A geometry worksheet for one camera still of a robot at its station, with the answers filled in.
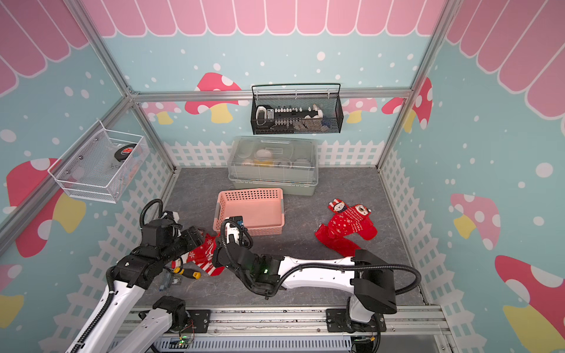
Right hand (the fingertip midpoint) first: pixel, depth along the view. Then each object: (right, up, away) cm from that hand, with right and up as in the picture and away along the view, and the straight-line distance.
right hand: (213, 242), depth 68 cm
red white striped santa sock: (-7, -14, +18) cm, 24 cm away
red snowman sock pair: (+48, +2, +29) cm, 56 cm away
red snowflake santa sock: (-4, -4, +1) cm, 6 cm away
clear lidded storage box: (+23, +28, +32) cm, 48 cm away
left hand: (-8, -1, +8) cm, 11 cm away
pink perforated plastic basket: (+11, +7, +37) cm, 39 cm away
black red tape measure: (-35, +29, +9) cm, 47 cm away
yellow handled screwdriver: (-15, -16, +16) cm, 27 cm away
